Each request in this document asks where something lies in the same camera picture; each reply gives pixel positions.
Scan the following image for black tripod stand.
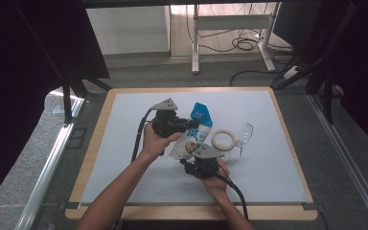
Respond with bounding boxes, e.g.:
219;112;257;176
271;47;336;126

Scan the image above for white and blue milk pouch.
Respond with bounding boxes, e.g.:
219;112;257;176
169;102;214;161

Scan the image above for person's right hand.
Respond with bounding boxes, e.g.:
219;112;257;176
200;157;231;199

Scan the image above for white table mat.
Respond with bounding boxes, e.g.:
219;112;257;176
80;90;310;205

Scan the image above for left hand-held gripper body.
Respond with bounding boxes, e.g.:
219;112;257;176
150;98;190;139

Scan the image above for black curtain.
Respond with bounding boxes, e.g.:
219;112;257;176
0;0;109;209
332;0;368;154

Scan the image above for white desk frame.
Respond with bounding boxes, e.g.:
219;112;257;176
191;3;277;75

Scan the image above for person's left hand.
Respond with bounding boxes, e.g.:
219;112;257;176
142;123;183;161

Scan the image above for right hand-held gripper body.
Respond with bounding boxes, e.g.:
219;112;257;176
179;143;225;180

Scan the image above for white power strip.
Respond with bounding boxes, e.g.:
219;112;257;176
282;65;300;81

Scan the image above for clear pitcher with beige rim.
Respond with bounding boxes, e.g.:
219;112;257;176
210;122;255;162

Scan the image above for black floor cables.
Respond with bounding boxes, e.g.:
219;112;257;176
185;3;298;88

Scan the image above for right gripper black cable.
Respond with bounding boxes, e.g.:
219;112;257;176
215;173;249;221

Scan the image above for black metal stand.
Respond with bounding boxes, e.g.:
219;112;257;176
61;73;113;124

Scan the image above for aluminium rail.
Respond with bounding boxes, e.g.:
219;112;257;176
310;94;368;221
15;97;85;230

